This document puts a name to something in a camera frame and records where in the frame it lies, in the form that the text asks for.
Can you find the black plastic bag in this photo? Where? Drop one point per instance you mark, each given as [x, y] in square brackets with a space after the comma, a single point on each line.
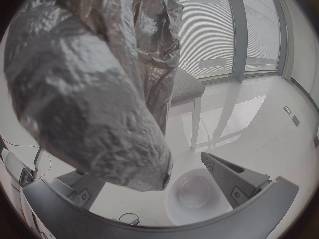
[74, 88]

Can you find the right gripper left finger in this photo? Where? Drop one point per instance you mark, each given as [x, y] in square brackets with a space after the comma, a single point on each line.
[83, 192]

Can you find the white trash bin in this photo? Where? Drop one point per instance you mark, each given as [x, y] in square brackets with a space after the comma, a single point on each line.
[174, 208]

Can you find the grey white-legged chair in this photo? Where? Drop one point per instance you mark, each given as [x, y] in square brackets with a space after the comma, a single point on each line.
[187, 86]

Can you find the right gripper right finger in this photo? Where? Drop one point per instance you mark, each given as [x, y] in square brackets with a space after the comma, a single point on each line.
[231, 180]

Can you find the window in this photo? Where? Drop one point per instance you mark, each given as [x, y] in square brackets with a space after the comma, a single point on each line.
[239, 33]

